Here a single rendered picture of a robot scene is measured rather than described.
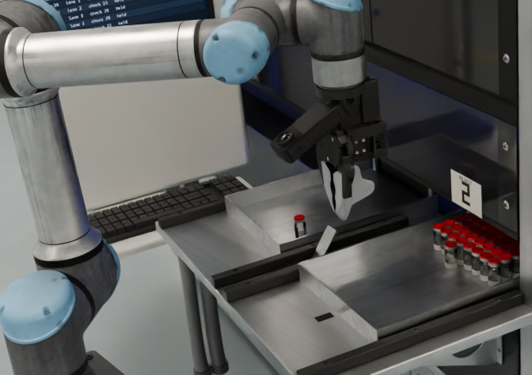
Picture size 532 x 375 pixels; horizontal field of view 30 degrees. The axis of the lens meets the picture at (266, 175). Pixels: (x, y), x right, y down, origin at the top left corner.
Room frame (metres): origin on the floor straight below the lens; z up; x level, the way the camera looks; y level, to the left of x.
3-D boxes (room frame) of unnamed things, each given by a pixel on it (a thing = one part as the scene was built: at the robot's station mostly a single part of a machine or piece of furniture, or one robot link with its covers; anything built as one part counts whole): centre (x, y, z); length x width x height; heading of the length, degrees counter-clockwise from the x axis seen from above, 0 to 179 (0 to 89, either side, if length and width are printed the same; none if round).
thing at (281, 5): (1.35, -0.02, 1.39); 0.11 x 0.11 x 0.08; 74
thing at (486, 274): (1.50, -0.33, 0.90); 0.18 x 0.02 x 0.05; 23
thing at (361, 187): (1.32, -0.13, 1.13); 0.06 x 0.03 x 0.09; 112
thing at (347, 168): (1.31, -0.11, 1.17); 0.05 x 0.02 x 0.09; 22
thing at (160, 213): (2.02, 0.23, 0.82); 0.40 x 0.14 x 0.02; 113
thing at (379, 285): (1.46, -0.24, 0.90); 0.34 x 0.26 x 0.04; 113
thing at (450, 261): (1.50, -0.30, 0.90); 0.02 x 0.02 x 0.05
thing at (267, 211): (1.78, -0.12, 0.90); 0.34 x 0.26 x 0.04; 112
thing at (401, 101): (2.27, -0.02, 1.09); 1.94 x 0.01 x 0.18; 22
